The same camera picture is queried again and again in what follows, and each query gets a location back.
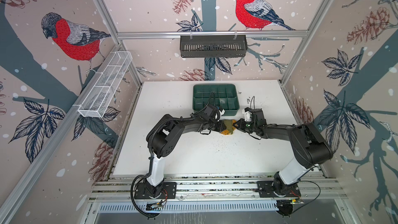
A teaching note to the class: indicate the aluminium top crossbar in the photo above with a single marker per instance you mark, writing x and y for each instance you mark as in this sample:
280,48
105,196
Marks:
172,35

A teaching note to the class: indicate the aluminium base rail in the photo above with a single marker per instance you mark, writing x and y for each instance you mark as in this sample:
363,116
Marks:
219,188

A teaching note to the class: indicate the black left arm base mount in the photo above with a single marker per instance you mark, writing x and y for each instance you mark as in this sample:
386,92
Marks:
146,191

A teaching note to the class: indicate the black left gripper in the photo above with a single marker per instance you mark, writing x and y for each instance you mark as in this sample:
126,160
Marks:
219,129

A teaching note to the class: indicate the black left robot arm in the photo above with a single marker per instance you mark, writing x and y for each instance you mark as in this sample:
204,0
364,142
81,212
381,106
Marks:
163,138

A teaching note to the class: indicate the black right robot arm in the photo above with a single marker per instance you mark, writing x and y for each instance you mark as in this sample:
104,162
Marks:
309,147

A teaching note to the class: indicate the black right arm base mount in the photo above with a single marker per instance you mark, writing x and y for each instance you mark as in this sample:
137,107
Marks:
271,189

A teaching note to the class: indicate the white wire mesh shelf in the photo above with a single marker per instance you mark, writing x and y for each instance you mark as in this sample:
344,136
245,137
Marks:
101,94

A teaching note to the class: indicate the green plastic compartment tray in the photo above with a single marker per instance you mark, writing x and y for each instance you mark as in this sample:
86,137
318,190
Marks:
220,95

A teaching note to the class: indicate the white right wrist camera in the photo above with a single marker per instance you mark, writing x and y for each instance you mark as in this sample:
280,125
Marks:
247,112

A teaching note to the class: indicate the black hanging wire basket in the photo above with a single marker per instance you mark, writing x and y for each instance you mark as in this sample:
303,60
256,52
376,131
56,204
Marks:
213,46

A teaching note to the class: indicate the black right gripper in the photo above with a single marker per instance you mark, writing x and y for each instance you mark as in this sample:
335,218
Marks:
241,125

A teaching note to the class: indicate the olive green striped sock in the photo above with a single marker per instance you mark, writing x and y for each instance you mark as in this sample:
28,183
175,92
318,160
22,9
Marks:
227,127

